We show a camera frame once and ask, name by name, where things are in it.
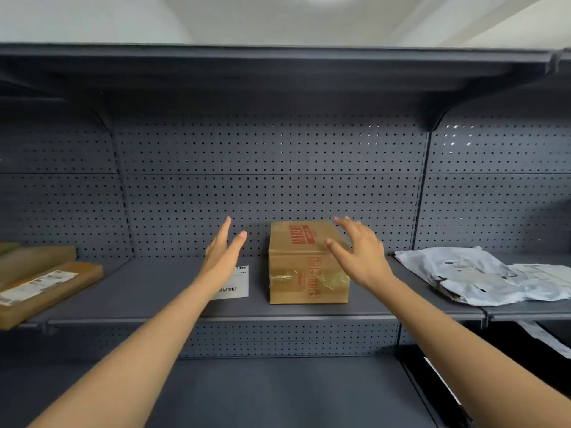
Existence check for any grey metal pegboard shelving unit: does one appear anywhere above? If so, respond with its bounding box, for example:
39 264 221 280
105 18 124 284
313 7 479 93
0 42 571 428

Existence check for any large white plastic mailer bag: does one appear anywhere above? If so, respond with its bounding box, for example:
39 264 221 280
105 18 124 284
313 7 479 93
394 247 536 307

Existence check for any white printed packet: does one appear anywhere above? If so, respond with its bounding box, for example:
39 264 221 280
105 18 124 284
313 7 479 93
517 320 571 360

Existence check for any small white plastic mailer bag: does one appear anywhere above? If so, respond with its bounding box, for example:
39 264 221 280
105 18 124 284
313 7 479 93
509 263 571 303

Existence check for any white barcode label sheet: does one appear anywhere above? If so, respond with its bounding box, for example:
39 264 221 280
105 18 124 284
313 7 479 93
210 265 250 301

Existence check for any person's right hand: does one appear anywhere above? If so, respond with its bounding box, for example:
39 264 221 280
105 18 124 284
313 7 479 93
324 216 395 294

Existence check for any person's right forearm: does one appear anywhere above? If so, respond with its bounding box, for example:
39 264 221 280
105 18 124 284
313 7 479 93
369 273 571 428

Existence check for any person's left forearm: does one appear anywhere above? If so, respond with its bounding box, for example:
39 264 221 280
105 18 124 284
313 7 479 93
27 274 220 428

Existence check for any flat brown parcel with label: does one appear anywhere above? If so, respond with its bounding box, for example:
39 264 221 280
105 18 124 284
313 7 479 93
0 261 105 331

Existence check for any taped brown cardboard box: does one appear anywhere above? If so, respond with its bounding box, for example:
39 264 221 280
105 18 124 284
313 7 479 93
268 220 351 305

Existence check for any person's left hand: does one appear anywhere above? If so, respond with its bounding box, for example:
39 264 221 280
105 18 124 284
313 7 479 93
197 216 248 294

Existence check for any plain flat brown parcel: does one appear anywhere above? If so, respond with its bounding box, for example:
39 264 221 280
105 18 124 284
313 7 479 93
0 245 78 290

